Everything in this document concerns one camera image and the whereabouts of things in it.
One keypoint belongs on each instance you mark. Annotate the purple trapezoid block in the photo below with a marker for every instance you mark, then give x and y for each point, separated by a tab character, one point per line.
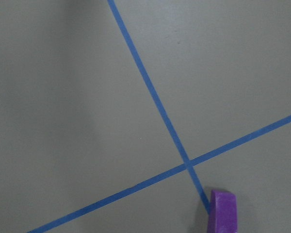
223	212

